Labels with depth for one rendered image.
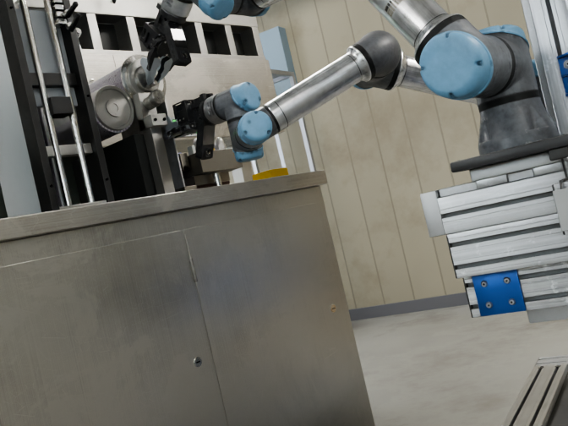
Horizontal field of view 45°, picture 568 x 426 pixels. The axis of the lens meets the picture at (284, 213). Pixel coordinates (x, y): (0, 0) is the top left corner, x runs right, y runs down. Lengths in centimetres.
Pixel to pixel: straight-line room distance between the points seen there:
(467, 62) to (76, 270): 83
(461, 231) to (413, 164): 329
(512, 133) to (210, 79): 148
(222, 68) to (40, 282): 147
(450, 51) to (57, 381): 93
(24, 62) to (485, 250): 105
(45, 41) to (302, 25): 348
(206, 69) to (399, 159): 235
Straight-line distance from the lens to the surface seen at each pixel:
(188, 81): 252
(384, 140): 473
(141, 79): 194
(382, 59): 172
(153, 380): 151
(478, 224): 138
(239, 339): 166
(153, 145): 187
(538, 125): 138
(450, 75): 126
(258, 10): 182
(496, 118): 137
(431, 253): 469
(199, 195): 159
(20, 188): 185
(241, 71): 272
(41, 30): 173
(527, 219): 136
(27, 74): 163
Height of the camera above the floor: 77
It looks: 1 degrees up
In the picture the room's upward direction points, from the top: 13 degrees counter-clockwise
